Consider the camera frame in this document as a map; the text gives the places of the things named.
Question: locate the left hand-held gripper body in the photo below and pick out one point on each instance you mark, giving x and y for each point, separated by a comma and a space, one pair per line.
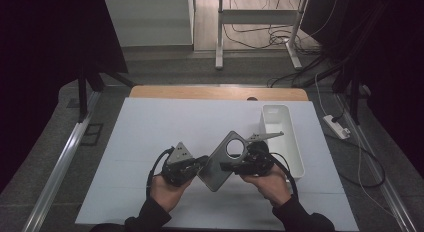
178, 168

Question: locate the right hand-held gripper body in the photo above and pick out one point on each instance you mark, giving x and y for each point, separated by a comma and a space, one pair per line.
258, 162

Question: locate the grey phone case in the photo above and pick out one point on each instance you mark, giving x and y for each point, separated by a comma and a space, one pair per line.
213, 177

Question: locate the white plastic storage box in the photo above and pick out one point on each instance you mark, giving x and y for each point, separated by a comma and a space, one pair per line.
290, 152

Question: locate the person's left hand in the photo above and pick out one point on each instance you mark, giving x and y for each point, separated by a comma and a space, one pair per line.
166, 193

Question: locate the person's right hand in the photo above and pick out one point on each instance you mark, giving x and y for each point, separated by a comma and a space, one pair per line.
271, 187

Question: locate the white power strip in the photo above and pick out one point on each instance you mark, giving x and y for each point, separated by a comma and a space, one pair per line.
336, 127

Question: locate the black stand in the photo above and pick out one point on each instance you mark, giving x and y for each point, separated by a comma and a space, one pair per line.
82, 98
355, 95

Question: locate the white cabinet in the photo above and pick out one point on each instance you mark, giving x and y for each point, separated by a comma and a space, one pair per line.
150, 22

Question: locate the dark curtain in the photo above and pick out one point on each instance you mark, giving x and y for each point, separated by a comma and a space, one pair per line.
393, 58
40, 58

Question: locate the metal floor rail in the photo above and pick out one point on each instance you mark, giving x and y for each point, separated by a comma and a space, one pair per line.
60, 172
380, 178

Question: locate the white desk frame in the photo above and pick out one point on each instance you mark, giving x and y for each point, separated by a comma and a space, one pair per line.
258, 17

